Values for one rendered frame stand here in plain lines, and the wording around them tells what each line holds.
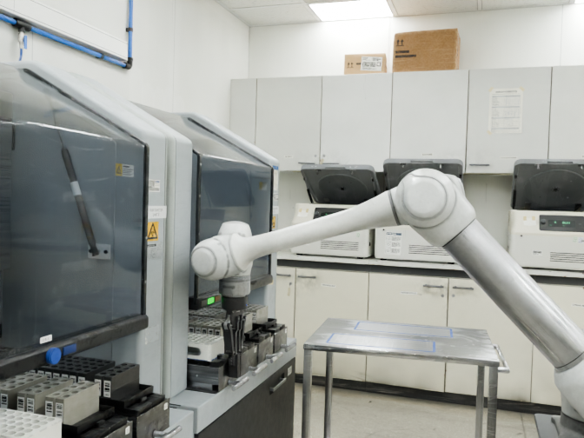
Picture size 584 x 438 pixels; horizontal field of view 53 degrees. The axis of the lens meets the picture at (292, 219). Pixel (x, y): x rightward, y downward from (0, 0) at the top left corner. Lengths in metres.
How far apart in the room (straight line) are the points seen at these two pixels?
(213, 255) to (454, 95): 2.98
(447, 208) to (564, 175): 2.83
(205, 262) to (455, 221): 0.60
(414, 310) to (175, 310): 2.50
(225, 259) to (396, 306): 2.55
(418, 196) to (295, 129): 3.10
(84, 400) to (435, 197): 0.85
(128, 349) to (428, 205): 0.79
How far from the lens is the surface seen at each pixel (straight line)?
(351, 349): 1.89
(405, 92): 4.22
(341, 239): 3.94
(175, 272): 1.58
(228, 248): 1.48
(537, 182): 4.16
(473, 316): 3.89
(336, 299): 3.99
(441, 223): 1.34
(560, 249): 3.86
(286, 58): 4.85
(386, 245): 3.89
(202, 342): 1.72
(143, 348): 1.50
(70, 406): 1.28
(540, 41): 4.62
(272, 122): 4.43
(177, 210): 1.58
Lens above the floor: 1.28
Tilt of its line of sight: 2 degrees down
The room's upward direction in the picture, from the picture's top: 2 degrees clockwise
